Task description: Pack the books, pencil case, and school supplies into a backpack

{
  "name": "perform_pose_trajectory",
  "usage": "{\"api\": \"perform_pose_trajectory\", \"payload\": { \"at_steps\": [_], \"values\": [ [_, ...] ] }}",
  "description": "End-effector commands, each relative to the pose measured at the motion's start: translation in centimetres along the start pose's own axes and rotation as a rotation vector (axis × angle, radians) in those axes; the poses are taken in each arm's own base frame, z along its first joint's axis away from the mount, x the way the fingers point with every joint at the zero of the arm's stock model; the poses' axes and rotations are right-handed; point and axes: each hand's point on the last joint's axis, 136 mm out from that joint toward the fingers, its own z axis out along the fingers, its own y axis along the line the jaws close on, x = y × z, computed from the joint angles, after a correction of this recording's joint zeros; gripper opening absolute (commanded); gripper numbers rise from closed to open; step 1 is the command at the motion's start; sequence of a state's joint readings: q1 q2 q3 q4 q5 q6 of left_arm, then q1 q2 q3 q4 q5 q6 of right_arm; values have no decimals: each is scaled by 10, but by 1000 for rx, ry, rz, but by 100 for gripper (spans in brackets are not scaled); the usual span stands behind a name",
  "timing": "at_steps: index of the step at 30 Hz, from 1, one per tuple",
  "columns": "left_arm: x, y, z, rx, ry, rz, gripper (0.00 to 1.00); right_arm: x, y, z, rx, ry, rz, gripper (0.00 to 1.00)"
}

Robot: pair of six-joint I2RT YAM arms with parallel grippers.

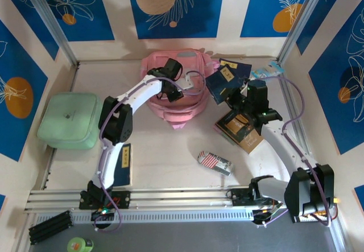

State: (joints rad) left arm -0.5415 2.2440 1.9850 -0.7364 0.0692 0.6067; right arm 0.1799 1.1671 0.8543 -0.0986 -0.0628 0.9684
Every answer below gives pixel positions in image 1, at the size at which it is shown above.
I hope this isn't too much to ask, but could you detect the pink backpack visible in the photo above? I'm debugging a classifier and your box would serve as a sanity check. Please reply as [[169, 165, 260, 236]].
[[140, 49, 220, 130]]

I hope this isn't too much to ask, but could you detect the wide blue yellow-label book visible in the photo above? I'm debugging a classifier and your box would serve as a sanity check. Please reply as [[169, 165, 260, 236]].
[[206, 65, 242, 105]]

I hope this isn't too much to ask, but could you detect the navy book with star print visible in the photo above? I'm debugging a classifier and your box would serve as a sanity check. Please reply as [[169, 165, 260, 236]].
[[218, 57, 253, 82]]

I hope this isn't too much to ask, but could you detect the blue white tissue pack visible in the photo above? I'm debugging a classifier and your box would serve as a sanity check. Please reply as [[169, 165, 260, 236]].
[[250, 61, 285, 80]]

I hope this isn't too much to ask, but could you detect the brown gold spell manual book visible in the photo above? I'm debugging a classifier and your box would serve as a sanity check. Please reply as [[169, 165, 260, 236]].
[[213, 111, 265, 155]]

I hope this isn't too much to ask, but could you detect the narrow blue yellow-label book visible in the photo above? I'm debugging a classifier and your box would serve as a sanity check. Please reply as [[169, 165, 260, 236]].
[[113, 143, 133, 187]]

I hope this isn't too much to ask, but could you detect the flag print pencil case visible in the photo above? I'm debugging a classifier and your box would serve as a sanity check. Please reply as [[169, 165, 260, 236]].
[[197, 151, 235, 176]]

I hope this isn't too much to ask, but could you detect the mint green zip case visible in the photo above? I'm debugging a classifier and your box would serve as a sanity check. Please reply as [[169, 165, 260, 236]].
[[36, 92, 104, 150]]

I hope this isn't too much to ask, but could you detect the small circuit board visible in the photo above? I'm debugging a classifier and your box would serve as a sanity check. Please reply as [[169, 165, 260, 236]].
[[252, 209, 275, 225], [90, 208, 116, 222]]

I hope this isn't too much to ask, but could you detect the black power distribution board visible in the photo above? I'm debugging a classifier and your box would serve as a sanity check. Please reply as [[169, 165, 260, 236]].
[[295, 210, 330, 224]]

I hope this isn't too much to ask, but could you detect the green tape roll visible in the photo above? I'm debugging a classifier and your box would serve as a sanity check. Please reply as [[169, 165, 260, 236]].
[[67, 237, 94, 252]]

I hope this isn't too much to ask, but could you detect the black ribbed block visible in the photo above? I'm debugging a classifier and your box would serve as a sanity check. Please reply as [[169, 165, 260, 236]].
[[28, 209, 72, 246]]

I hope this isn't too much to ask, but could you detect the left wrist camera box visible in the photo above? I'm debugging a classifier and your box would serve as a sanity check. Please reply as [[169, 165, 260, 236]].
[[181, 74, 197, 90]]

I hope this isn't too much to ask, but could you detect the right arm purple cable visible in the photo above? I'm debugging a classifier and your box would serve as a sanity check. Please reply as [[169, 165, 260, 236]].
[[250, 75, 335, 228]]

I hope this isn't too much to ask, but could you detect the aluminium frame post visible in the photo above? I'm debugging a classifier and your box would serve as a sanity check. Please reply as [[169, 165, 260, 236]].
[[21, 0, 80, 67], [277, 0, 336, 65]]

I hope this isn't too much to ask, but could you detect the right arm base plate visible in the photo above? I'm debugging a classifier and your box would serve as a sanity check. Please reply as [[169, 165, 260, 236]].
[[230, 188, 282, 207]]

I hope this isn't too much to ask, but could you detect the aluminium mounting rail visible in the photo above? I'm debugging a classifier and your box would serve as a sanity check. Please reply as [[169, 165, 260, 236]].
[[24, 183, 335, 214]]

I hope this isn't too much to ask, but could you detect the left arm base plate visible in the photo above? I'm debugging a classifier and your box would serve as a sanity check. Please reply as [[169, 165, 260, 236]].
[[78, 191, 131, 210]]

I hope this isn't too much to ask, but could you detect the grey slotted cable duct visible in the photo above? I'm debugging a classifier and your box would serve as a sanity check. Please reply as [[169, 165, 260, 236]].
[[35, 208, 255, 226]]

